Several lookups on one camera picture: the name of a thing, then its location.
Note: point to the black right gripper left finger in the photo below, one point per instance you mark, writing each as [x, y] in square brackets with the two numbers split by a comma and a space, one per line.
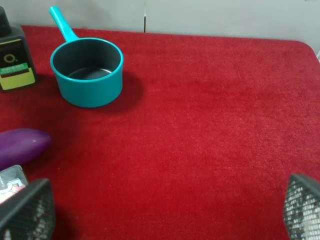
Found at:
[29, 214]

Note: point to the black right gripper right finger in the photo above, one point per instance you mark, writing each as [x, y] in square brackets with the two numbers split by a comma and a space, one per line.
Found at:
[301, 210]

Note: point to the dark grey pump bottle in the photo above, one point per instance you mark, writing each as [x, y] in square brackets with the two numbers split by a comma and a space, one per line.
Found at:
[17, 68]

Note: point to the black and pink tin box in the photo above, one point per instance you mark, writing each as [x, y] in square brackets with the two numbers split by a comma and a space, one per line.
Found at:
[12, 180]

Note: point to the purple toy eggplant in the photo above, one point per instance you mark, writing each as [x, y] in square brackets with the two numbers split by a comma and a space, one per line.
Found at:
[21, 145]

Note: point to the red velvet table cloth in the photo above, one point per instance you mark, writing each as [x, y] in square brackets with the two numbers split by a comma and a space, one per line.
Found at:
[199, 145]

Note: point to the teal saucepan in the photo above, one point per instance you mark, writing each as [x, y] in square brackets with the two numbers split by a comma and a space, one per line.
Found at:
[88, 70]

